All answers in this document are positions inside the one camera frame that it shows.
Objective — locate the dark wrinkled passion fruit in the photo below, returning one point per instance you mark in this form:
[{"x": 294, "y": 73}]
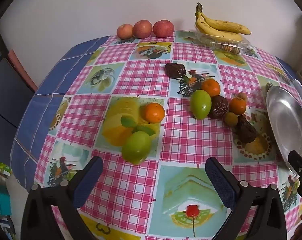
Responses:
[
  {"x": 175, "y": 70},
  {"x": 218, "y": 106}
]

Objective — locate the orange tangerine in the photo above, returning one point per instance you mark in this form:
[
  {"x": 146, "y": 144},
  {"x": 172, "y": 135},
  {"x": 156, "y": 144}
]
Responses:
[
  {"x": 154, "y": 112},
  {"x": 210, "y": 87},
  {"x": 237, "y": 105}
]

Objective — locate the round metal plate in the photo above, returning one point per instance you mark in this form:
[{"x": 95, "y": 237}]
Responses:
[{"x": 286, "y": 120}]

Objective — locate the small tan longan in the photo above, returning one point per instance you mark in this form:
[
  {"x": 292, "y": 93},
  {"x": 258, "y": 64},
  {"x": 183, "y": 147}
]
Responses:
[
  {"x": 231, "y": 118},
  {"x": 242, "y": 96}
]

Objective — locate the white plastic object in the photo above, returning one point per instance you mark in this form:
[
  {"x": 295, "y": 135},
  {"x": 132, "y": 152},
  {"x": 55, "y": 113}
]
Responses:
[{"x": 301, "y": 92}]

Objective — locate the pale orange apple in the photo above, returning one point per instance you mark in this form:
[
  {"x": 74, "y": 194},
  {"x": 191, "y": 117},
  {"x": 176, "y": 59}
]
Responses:
[{"x": 124, "y": 31}]

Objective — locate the green oval fruit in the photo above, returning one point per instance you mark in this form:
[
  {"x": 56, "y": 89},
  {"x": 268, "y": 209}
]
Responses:
[{"x": 200, "y": 103}]

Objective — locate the teal box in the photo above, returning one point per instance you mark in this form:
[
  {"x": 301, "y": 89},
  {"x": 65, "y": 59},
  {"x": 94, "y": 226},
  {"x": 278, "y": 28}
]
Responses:
[{"x": 4, "y": 200}]

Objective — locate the large green round fruit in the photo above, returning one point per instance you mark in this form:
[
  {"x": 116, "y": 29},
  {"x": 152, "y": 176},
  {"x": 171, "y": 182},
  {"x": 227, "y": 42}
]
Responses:
[{"x": 136, "y": 147}]

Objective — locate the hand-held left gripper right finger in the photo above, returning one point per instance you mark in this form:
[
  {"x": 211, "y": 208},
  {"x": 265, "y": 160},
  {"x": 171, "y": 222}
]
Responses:
[{"x": 219, "y": 180}]

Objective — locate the pink checked printed tablecloth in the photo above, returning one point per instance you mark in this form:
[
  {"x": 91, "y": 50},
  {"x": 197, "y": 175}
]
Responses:
[{"x": 146, "y": 80}]

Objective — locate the clear plastic cookie container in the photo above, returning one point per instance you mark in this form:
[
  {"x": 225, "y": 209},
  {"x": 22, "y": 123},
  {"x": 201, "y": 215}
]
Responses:
[{"x": 226, "y": 45}]

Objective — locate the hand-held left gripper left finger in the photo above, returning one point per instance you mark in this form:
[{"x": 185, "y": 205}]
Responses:
[{"x": 88, "y": 180}]

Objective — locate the yellow banana bunch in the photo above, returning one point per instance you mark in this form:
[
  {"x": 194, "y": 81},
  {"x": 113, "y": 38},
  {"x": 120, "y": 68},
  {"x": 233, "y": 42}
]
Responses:
[{"x": 223, "y": 26}]

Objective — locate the red apple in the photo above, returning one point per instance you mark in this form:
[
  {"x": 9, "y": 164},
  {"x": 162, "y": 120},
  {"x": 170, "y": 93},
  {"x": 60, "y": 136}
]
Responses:
[
  {"x": 142, "y": 28},
  {"x": 163, "y": 28}
]

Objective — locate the pink board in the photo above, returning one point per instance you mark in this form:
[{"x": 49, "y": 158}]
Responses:
[{"x": 22, "y": 67}]

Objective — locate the dark avocado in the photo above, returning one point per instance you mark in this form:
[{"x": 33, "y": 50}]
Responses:
[{"x": 245, "y": 130}]

